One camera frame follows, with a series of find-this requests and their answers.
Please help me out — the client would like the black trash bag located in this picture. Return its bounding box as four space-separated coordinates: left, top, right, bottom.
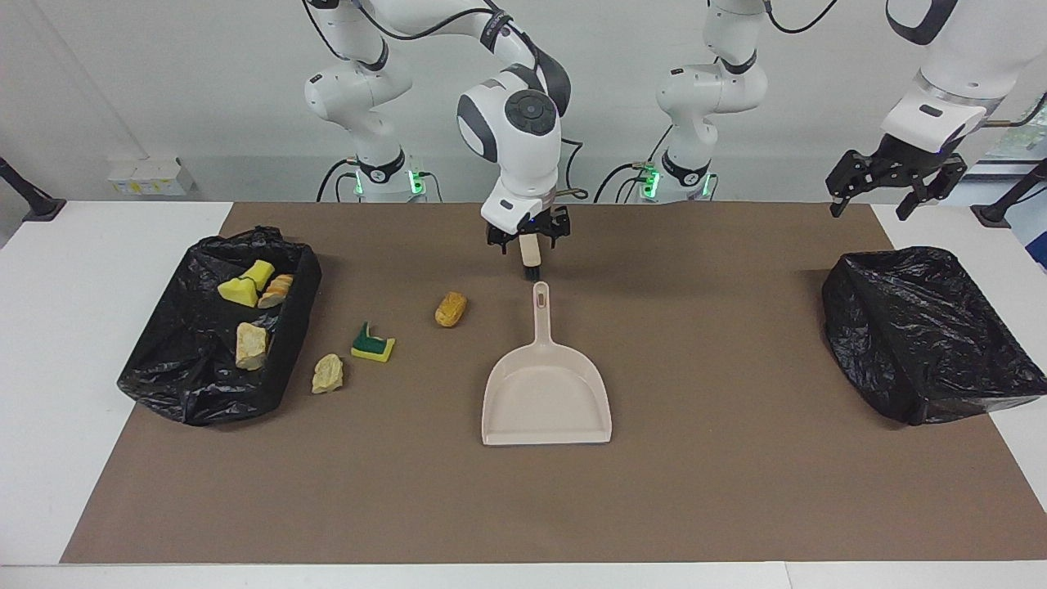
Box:
822 246 1047 426
117 227 322 426

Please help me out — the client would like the left black trash bag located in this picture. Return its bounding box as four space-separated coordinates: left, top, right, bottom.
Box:
117 227 322 426

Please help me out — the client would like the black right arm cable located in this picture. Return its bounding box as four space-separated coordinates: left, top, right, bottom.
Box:
303 0 586 201

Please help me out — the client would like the striped orange bread piece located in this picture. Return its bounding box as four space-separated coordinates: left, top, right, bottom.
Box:
257 274 294 310

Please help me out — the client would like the white wall socket box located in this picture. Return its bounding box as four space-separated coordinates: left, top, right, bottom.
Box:
108 155 197 197

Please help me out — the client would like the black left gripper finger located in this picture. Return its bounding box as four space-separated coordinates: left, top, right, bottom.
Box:
896 162 968 223
825 150 874 219

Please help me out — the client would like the right black trash bag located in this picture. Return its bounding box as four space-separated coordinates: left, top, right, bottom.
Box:
822 246 1047 426

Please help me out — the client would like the yellow sponge wedge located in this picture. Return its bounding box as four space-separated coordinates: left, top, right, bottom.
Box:
218 277 261 309

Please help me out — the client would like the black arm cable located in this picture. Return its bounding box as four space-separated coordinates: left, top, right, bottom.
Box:
761 0 1047 128
303 0 586 201

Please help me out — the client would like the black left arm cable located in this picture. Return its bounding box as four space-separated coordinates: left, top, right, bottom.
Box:
761 0 1047 128

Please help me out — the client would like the beige plastic dustpan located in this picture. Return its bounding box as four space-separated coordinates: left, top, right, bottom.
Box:
481 281 613 447

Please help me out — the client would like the black stand foot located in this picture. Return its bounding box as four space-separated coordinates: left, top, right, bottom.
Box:
971 160 1047 228
0 155 66 222

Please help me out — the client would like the black base cable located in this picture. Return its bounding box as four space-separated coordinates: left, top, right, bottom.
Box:
593 161 655 203
317 158 361 203

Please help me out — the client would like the notched green yellow sponge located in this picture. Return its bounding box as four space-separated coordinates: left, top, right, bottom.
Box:
351 321 396 363

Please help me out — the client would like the brown table mat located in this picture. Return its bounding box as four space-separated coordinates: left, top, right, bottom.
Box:
61 202 1047 564

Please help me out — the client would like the pale beige foam chunk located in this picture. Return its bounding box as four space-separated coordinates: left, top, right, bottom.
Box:
236 321 270 371
312 353 345 394

